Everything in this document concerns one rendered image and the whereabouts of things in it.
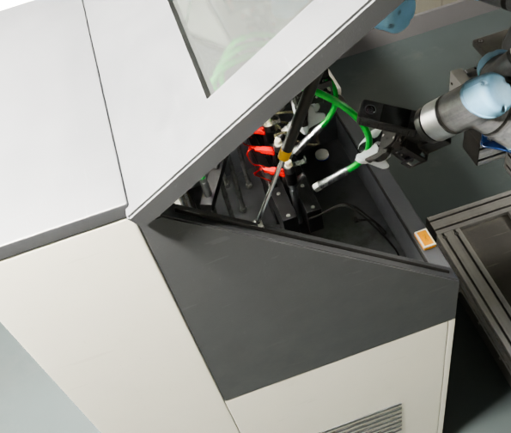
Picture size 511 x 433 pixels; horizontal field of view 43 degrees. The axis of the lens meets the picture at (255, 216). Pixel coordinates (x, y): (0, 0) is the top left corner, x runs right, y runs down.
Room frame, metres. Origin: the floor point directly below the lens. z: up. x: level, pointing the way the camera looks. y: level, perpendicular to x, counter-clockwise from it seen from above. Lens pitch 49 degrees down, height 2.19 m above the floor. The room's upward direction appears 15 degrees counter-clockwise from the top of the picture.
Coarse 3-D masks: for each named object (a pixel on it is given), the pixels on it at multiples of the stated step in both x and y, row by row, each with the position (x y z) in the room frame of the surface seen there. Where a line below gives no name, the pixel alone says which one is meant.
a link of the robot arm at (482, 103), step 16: (480, 80) 0.79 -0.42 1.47; (496, 80) 0.79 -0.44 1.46; (448, 96) 0.83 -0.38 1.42; (464, 96) 0.80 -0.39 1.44; (480, 96) 0.77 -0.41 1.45; (496, 96) 0.77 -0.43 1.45; (448, 112) 0.80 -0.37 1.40; (464, 112) 0.78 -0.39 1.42; (480, 112) 0.76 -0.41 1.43; (496, 112) 0.75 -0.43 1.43; (448, 128) 0.80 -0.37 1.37; (464, 128) 0.79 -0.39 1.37; (480, 128) 0.77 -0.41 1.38; (496, 128) 0.76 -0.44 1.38
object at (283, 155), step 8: (304, 88) 0.75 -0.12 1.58; (312, 88) 0.74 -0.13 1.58; (304, 96) 0.75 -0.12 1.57; (312, 96) 0.74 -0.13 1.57; (304, 104) 0.74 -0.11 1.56; (296, 112) 0.75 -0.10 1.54; (304, 112) 0.74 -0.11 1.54; (296, 120) 0.74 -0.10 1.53; (296, 128) 0.74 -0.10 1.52; (288, 136) 0.75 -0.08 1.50; (296, 136) 0.74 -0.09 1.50; (288, 144) 0.74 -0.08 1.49; (280, 152) 0.75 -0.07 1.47; (288, 152) 0.74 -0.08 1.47; (280, 160) 0.75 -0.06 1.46; (288, 160) 0.74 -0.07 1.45; (280, 168) 0.75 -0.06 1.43; (272, 184) 0.75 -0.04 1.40; (264, 200) 0.75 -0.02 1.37; (264, 208) 0.75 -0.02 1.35
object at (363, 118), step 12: (360, 108) 0.92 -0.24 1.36; (372, 108) 0.91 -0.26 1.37; (384, 108) 0.91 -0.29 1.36; (396, 108) 0.90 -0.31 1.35; (360, 120) 0.90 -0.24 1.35; (372, 120) 0.89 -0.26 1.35; (384, 120) 0.88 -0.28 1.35; (396, 120) 0.88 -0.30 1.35; (408, 120) 0.87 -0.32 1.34; (396, 132) 0.87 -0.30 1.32; (408, 132) 0.86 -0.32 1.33
